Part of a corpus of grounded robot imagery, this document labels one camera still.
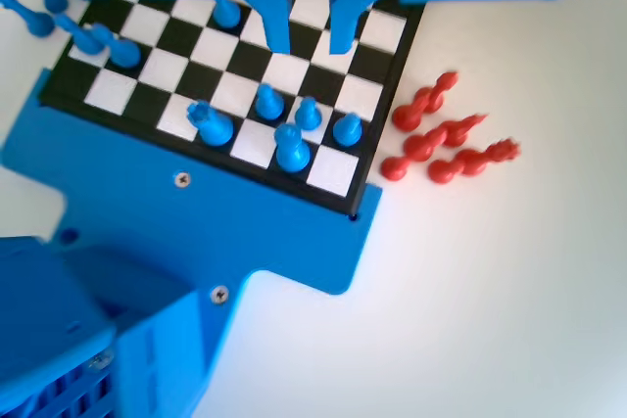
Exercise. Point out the red chess pawn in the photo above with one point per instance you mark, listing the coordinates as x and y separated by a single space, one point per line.
477 159
441 172
394 168

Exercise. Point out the black white chessboard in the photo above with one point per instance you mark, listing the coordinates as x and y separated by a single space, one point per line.
206 53

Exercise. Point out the red chess queen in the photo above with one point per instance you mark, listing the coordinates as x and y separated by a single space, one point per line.
416 145

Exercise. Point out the blue chess king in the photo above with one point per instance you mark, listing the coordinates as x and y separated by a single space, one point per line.
292 150

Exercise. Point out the blue chess bishop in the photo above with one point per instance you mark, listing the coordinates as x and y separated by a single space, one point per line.
38 22

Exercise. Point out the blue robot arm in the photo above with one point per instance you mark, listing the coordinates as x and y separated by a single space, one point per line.
49 315

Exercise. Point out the blue chess rook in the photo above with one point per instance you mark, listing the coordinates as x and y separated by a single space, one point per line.
214 125

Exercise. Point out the red chess bishop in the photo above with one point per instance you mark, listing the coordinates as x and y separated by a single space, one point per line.
405 117

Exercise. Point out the silver plate screw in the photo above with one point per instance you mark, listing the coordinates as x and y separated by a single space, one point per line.
182 179
219 294

